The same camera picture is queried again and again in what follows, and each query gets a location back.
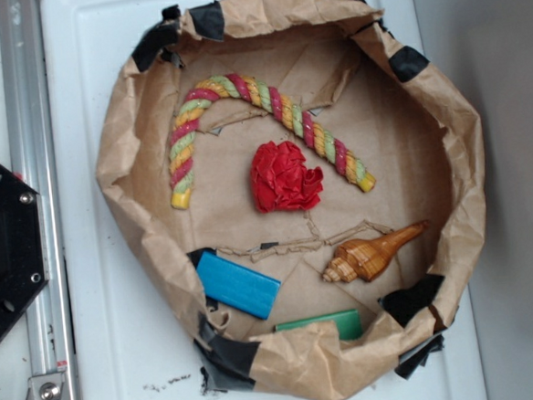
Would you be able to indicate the brown paper lined bin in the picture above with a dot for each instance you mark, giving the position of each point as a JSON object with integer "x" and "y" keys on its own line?
{"x": 395, "y": 139}

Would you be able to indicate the blue rectangular block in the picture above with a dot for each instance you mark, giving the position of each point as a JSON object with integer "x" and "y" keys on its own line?
{"x": 237, "y": 286}

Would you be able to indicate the brown spiral seashell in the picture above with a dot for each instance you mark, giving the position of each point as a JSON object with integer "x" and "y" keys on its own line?
{"x": 367, "y": 259}

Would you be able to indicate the green rectangular block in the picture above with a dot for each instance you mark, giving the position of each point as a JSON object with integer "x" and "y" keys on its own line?
{"x": 348, "y": 324}

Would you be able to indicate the black octagonal mount plate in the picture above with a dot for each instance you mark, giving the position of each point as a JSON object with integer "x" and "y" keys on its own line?
{"x": 22, "y": 270}

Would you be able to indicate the aluminum extrusion rail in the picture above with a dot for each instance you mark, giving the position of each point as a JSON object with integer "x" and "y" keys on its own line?
{"x": 49, "y": 327}

